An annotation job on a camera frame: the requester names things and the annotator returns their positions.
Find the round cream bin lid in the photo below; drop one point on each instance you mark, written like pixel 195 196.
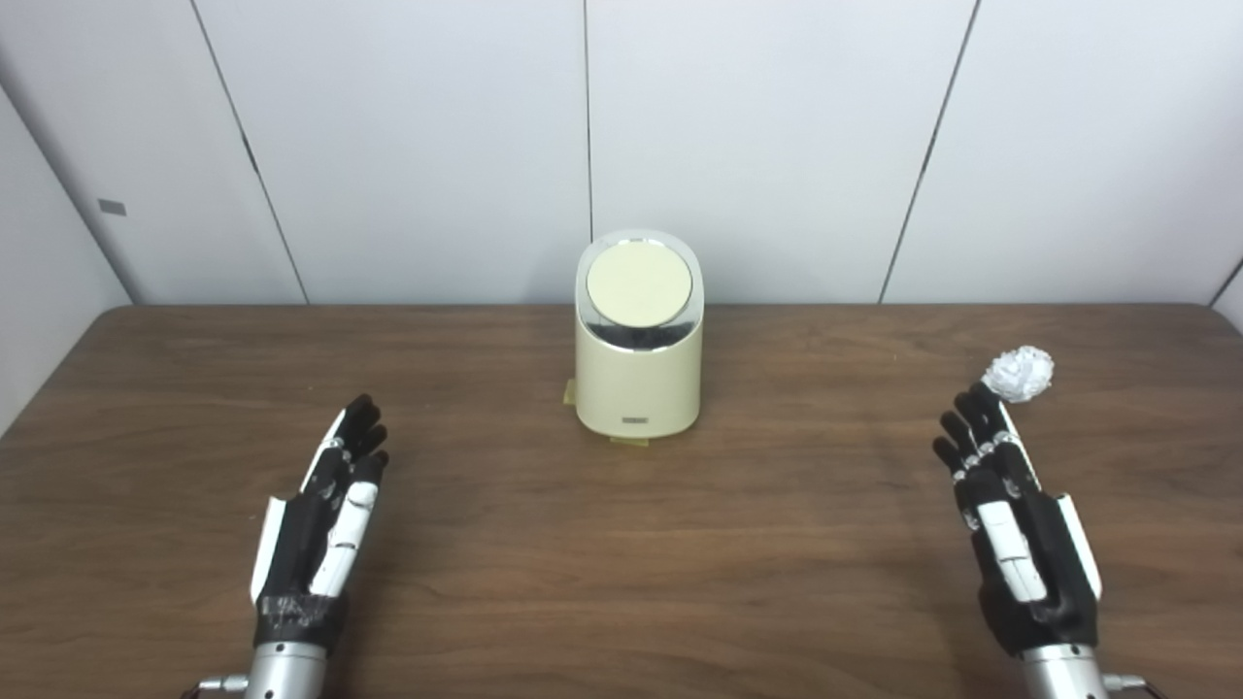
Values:
pixel 639 283

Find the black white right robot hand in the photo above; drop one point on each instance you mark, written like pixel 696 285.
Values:
pixel 1054 573

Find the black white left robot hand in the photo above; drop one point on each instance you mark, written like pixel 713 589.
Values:
pixel 296 544

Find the white paper ball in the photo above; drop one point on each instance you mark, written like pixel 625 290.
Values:
pixel 1020 374

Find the small grey wall label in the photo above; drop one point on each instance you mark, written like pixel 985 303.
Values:
pixel 113 207

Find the cream-colored bin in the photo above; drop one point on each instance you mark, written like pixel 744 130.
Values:
pixel 636 383

